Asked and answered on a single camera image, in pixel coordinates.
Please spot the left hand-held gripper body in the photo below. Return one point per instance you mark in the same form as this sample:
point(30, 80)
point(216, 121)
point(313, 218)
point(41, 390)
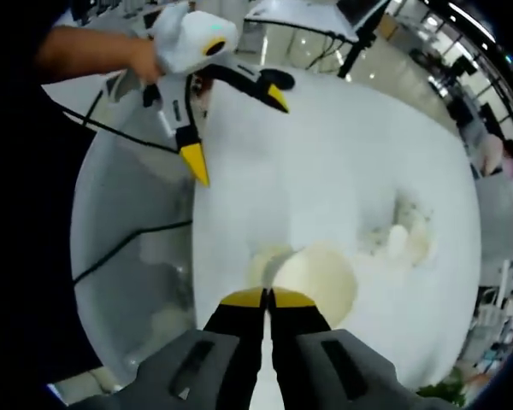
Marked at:
point(188, 38)

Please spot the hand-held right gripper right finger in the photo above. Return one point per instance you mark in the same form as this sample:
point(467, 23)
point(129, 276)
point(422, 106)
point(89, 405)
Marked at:
point(308, 350)

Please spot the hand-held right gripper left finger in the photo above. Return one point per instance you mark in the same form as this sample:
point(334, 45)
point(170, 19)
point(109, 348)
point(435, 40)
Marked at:
point(222, 341)

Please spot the single white paper cup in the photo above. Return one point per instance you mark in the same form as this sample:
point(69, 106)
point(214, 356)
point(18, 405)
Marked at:
point(320, 282)

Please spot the white paper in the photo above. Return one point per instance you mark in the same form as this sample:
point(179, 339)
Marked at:
point(404, 239)

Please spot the person's left hand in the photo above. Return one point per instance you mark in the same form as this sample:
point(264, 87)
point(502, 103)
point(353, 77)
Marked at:
point(143, 57)

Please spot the white side desk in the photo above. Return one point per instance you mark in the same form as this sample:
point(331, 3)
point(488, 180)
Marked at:
point(299, 17)

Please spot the grey office chair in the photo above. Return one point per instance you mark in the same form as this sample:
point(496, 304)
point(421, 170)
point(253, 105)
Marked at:
point(132, 192)

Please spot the black tripod stand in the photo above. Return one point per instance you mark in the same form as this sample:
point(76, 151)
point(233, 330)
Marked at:
point(359, 38)

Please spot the person's dark clothing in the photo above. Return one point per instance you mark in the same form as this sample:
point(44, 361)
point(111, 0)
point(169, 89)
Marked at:
point(30, 213)

